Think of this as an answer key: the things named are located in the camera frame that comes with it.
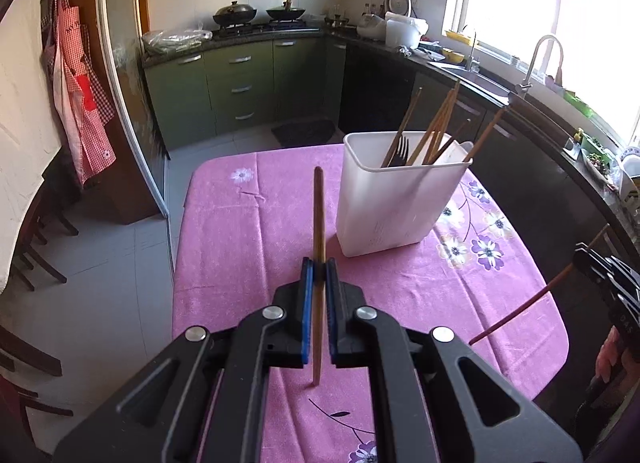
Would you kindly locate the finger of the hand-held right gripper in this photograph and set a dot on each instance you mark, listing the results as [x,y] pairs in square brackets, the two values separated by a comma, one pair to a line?
[587,259]

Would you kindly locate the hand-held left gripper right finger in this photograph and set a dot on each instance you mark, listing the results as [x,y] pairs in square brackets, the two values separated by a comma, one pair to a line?
[332,313]

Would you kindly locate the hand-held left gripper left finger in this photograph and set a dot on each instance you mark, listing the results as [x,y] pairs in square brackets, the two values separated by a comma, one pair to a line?
[306,313]

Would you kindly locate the wooden chopstick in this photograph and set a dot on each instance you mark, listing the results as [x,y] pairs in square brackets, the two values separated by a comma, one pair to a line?
[431,127]
[318,213]
[485,134]
[525,305]
[402,125]
[442,120]
[452,140]

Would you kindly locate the white plastic utensil holder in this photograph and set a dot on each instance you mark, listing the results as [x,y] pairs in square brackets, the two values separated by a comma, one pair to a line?
[390,208]

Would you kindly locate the person's right forearm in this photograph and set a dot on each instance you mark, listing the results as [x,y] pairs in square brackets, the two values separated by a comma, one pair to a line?
[610,418]

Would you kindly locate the person's right hand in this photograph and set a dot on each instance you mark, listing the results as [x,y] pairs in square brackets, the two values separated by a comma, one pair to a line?
[610,358]

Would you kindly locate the white patterned bowl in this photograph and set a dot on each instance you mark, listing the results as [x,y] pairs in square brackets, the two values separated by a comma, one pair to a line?
[630,173]

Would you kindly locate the purple floral tablecloth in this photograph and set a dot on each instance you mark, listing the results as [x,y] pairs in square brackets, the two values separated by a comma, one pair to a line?
[240,243]

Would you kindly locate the plate of food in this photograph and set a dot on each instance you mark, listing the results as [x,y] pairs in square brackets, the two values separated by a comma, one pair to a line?
[597,160]

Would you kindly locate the white spoon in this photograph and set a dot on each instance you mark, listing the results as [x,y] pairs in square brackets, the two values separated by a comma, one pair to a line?
[459,153]

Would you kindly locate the black fork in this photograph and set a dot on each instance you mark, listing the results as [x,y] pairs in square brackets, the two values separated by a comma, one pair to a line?
[400,150]

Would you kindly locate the dark floor mat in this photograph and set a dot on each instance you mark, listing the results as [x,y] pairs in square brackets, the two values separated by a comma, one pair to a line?
[302,133]

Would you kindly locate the tall chrome faucet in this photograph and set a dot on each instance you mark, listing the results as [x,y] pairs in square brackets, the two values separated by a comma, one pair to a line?
[531,63]

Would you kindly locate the steel sink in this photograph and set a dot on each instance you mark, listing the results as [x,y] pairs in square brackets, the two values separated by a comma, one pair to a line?
[475,78]

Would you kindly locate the dark base cabinet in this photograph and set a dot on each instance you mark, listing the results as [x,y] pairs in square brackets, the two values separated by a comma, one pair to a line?
[380,93]

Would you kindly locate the small chrome faucet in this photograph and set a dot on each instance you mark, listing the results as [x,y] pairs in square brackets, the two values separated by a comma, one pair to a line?
[472,55]

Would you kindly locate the green kitchen cabinet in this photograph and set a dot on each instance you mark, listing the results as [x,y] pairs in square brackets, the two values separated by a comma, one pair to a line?
[240,88]

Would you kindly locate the yellow bowl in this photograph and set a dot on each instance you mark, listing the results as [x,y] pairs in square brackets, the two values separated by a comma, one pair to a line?
[453,56]

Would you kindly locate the yellow tray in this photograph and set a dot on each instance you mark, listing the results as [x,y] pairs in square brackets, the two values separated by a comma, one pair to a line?
[459,35]

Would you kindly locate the dark wooden chair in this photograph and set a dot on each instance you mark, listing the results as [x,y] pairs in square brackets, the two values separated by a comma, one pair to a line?
[25,353]
[45,243]

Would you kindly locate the gas stove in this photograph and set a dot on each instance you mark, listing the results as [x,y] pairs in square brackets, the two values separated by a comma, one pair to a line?
[265,29]

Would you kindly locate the white rice cooker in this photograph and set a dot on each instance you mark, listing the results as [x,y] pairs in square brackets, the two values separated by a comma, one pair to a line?
[372,25]

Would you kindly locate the clear plastic bag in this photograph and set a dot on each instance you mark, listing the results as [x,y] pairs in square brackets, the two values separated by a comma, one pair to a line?
[175,42]

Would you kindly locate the black wok with lid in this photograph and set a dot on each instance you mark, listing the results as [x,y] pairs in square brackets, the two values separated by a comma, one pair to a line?
[234,14]

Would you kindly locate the red checked apron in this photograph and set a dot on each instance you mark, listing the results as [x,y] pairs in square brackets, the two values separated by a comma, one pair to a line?
[75,93]

